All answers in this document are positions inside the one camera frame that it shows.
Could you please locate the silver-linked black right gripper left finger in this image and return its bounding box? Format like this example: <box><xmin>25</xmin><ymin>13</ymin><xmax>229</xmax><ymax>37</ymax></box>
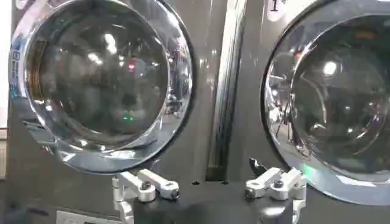
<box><xmin>112</xmin><ymin>168</ymin><xmax>181</xmax><ymax>224</ymax></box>

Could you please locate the round chrome glass dryer door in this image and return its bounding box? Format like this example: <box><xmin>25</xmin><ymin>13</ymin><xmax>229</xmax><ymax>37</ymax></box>
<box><xmin>260</xmin><ymin>0</ymin><xmax>390</xmax><ymax>207</ymax></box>
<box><xmin>8</xmin><ymin>0</ymin><xmax>196</xmax><ymax>175</ymax></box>

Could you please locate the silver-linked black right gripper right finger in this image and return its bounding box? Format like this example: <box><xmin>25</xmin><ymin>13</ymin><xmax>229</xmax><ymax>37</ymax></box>
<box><xmin>244</xmin><ymin>157</ymin><xmax>307</xmax><ymax>224</ymax></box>

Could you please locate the grey dryer with number sticker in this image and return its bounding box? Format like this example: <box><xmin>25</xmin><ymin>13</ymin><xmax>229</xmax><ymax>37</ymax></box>
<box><xmin>227</xmin><ymin>0</ymin><xmax>390</xmax><ymax>224</ymax></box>

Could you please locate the white number sticker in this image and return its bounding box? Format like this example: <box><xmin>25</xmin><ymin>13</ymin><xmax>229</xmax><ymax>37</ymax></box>
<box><xmin>266</xmin><ymin>0</ymin><xmax>289</xmax><ymax>23</ymax></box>

